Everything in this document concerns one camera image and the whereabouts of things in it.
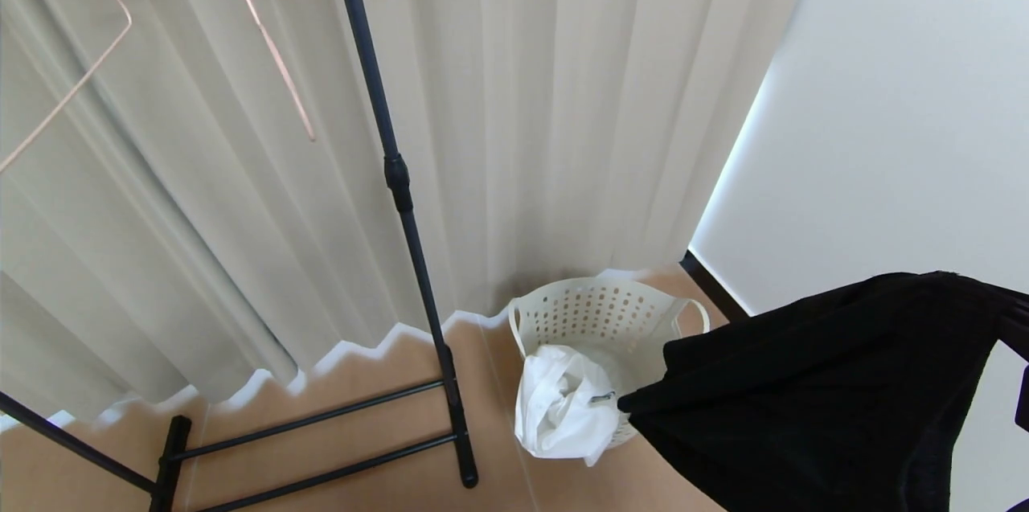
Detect black shorts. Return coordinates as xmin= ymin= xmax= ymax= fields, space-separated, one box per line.
xmin=617 ymin=270 xmax=1029 ymax=512

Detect white laundry basket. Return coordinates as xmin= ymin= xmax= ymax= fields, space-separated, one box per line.
xmin=507 ymin=276 xmax=712 ymax=450

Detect black clothes rack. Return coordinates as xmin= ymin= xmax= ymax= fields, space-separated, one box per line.
xmin=0 ymin=0 xmax=481 ymax=512

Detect pink clothes hanger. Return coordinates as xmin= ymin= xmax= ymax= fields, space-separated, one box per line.
xmin=0 ymin=0 xmax=135 ymax=175
xmin=218 ymin=0 xmax=318 ymax=143

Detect beige curtain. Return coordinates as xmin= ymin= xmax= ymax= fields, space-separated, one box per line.
xmin=0 ymin=0 xmax=822 ymax=426

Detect white garment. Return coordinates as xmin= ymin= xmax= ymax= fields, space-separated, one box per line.
xmin=514 ymin=342 xmax=625 ymax=468

